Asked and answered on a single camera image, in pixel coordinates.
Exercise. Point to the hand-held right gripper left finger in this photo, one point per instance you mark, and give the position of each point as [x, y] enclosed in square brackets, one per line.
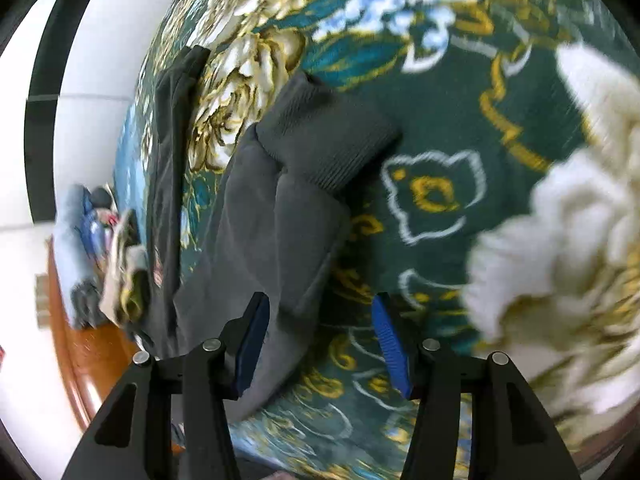
[251, 345]

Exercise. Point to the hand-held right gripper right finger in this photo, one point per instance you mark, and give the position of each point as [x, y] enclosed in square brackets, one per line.
[391, 345]

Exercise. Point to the grey sweatshirt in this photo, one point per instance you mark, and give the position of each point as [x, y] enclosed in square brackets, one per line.
[260, 220]

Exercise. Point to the pile of folded clothes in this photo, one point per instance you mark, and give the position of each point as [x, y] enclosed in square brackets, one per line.
[107, 260]

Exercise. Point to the green floral printed blanket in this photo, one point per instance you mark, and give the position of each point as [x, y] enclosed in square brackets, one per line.
[450, 125]

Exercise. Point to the wooden bed frame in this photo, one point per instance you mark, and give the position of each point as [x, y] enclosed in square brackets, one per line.
[82, 355]

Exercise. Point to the white wall socket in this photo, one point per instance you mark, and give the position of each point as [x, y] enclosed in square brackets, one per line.
[42, 300]

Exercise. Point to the black window frame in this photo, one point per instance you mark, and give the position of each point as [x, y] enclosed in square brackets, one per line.
[50, 85]

